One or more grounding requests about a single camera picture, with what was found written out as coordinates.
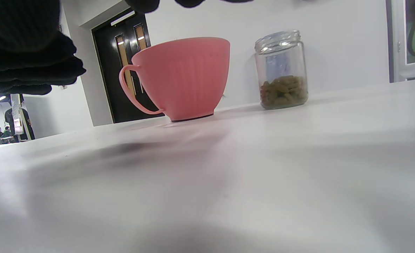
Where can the person's right hand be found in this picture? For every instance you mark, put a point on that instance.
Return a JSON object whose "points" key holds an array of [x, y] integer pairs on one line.
{"points": [[21, 52]]}

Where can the pink plastic salad bowl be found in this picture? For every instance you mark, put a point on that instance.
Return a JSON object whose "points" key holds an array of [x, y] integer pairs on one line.
{"points": [[186, 77]]}

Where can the clear glass storage jar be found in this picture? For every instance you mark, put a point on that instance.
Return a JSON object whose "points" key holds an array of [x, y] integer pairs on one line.
{"points": [[281, 52]]}

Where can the pile of raisins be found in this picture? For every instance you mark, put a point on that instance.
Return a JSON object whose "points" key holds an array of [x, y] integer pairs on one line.
{"points": [[285, 91]]}

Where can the black double door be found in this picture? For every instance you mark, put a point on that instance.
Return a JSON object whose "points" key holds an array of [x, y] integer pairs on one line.
{"points": [[103, 52]]}

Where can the white rectangular sign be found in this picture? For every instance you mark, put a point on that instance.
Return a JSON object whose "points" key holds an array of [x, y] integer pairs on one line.
{"points": [[123, 18]]}

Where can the metal framed glass panel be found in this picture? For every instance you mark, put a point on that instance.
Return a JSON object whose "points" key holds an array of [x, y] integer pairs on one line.
{"points": [[399, 52]]}

